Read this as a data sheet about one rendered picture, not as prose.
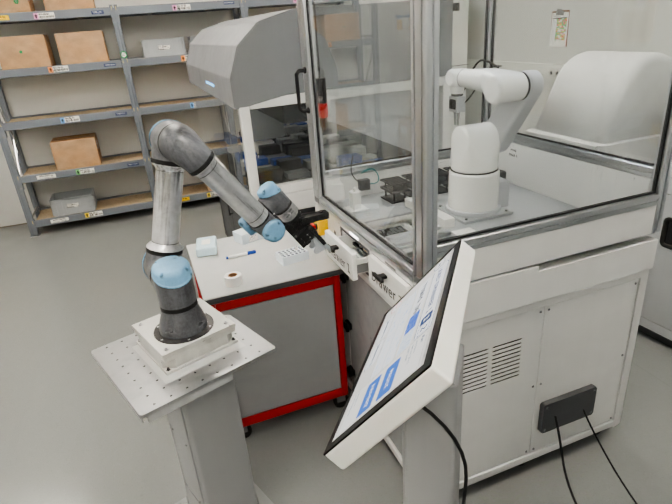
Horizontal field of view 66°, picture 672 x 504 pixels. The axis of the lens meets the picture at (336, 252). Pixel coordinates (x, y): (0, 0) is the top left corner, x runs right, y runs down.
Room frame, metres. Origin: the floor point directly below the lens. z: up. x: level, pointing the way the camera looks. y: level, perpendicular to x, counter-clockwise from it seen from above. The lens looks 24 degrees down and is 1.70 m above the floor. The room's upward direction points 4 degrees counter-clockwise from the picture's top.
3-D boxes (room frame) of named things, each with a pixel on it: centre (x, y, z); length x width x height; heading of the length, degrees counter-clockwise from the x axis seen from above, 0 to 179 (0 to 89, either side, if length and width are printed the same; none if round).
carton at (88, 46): (5.27, 2.23, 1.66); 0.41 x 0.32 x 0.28; 109
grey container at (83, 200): (5.12, 2.64, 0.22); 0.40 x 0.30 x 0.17; 109
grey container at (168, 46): (5.50, 1.54, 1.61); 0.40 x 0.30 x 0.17; 109
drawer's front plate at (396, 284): (1.57, -0.17, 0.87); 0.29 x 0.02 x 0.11; 20
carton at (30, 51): (5.12, 2.68, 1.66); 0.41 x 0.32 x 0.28; 109
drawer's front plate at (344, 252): (1.85, -0.02, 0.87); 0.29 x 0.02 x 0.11; 20
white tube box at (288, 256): (2.08, 0.19, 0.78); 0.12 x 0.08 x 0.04; 118
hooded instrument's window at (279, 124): (3.59, 0.18, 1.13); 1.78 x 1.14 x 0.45; 20
